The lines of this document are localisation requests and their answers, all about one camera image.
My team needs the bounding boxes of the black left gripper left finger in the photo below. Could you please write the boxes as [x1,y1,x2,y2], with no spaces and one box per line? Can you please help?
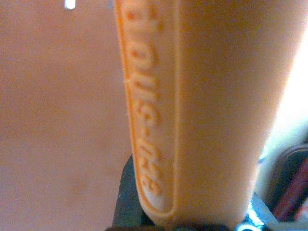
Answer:
[112,154,156,229]

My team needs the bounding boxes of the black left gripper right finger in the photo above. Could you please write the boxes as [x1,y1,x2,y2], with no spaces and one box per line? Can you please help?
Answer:
[250,143,308,231]

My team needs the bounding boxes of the orange plastic dustpan with embossed handle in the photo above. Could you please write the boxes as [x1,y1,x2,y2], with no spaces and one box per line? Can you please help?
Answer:
[0,0,308,231]

